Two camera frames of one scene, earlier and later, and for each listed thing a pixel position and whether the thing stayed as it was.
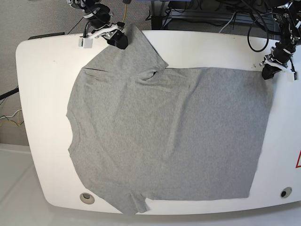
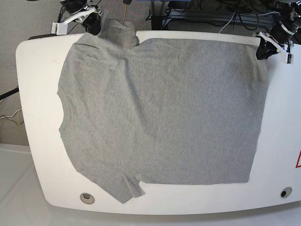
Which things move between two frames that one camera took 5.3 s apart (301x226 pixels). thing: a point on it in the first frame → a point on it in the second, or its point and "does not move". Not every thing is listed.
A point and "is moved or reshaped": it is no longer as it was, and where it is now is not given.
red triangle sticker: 298,160 does not move
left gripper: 279,57 → 279,35
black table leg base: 156,22 does not move
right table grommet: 286,192 does not move
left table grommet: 87,198 does not move
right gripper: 121,40 → 92,23
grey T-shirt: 142,130 is moved or reshaped
